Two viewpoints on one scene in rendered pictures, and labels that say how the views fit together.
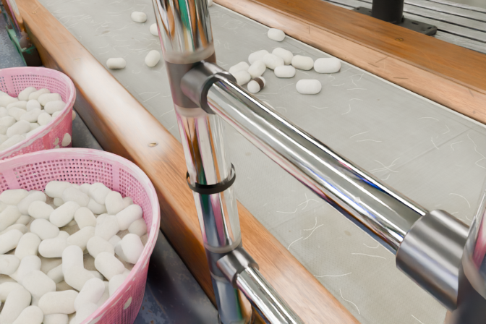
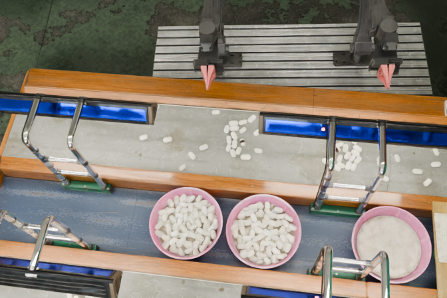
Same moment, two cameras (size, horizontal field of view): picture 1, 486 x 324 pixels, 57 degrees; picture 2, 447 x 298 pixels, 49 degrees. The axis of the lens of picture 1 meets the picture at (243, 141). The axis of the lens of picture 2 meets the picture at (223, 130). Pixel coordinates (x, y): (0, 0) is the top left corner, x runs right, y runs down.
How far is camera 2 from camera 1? 1.55 m
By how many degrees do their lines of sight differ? 39
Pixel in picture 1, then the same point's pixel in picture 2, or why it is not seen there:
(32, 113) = (191, 206)
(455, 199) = (320, 145)
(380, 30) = (251, 91)
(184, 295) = not seen: hidden behind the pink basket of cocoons
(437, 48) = (276, 92)
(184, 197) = (280, 191)
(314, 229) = (305, 175)
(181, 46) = (328, 184)
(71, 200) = (251, 214)
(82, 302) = (287, 225)
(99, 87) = (205, 181)
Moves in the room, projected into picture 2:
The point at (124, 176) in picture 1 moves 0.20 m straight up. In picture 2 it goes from (256, 198) to (256, 179)
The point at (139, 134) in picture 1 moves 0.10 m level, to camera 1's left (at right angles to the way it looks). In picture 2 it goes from (245, 185) to (229, 207)
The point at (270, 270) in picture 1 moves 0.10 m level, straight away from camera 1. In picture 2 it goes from (313, 190) to (291, 175)
